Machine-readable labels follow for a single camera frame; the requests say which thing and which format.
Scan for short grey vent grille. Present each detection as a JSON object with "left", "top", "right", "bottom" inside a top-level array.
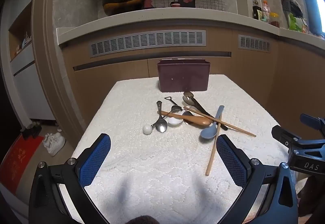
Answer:
[{"left": 238, "top": 34, "right": 272, "bottom": 52}]

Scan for stone kitchen countertop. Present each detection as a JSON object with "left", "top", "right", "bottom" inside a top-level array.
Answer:
[{"left": 56, "top": 7, "right": 325, "bottom": 48}]

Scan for clear bottle with orange cap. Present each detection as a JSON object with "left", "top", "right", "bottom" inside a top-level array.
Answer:
[{"left": 261, "top": 0, "right": 270, "bottom": 23}]

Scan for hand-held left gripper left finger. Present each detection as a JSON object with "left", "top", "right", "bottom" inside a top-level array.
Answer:
[{"left": 29, "top": 133, "right": 111, "bottom": 224}]

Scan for wooden chopstick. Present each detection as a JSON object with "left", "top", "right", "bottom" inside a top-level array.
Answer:
[
  {"left": 205, "top": 112, "right": 223, "bottom": 176},
  {"left": 183, "top": 106, "right": 257, "bottom": 137}
]

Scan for wooden spoon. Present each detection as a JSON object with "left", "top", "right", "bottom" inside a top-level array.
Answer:
[{"left": 157, "top": 110, "right": 212, "bottom": 127}]

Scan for long grey vent grille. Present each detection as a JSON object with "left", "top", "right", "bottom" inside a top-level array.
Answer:
[{"left": 88, "top": 30, "right": 207, "bottom": 58}]

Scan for loop-handled steel utensil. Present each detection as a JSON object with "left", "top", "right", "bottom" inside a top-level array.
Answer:
[{"left": 164, "top": 96, "right": 182, "bottom": 113}]

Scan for blue plastic spoon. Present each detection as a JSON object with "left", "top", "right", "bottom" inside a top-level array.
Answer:
[{"left": 200, "top": 105, "right": 225, "bottom": 140}]

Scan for red door mat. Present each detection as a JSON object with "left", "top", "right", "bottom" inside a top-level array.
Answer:
[{"left": 0, "top": 135, "right": 45, "bottom": 195}]

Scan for white cabinet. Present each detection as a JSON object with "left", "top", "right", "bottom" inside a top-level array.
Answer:
[{"left": 10, "top": 41, "right": 55, "bottom": 120}]

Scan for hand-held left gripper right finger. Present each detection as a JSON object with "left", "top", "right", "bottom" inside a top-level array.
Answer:
[{"left": 216, "top": 134, "right": 299, "bottom": 224}]

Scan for jar with yellow lid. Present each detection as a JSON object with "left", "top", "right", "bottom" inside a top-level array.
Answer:
[{"left": 269, "top": 12, "right": 280, "bottom": 28}]

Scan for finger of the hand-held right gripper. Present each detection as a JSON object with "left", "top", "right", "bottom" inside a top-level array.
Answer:
[
  {"left": 300, "top": 114, "right": 325, "bottom": 135},
  {"left": 271, "top": 125, "right": 301, "bottom": 149}
]

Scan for bright window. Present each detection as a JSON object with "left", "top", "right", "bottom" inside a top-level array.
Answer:
[{"left": 311, "top": 0, "right": 325, "bottom": 39}]

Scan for green plastic bag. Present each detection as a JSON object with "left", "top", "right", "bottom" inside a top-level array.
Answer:
[{"left": 288, "top": 13, "right": 309, "bottom": 34}]

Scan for black-handled steel spoon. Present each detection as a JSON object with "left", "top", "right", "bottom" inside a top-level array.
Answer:
[{"left": 182, "top": 95, "right": 228, "bottom": 130}]

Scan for black shoes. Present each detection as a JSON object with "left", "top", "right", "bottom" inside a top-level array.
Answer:
[{"left": 20, "top": 122, "right": 42, "bottom": 141}]

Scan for maroon plastic utensil box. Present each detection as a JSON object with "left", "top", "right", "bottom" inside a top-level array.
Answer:
[{"left": 157, "top": 60, "right": 211, "bottom": 93}]

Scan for white ball-ended ceramic spoon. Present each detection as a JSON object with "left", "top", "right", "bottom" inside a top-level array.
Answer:
[{"left": 143, "top": 117, "right": 183, "bottom": 135}]

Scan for white cloth on floor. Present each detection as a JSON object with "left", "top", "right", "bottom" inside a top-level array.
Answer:
[{"left": 42, "top": 133, "right": 66, "bottom": 157}]

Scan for black utensil caddy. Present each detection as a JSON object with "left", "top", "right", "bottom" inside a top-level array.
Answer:
[{"left": 281, "top": 0, "right": 304, "bottom": 20}]

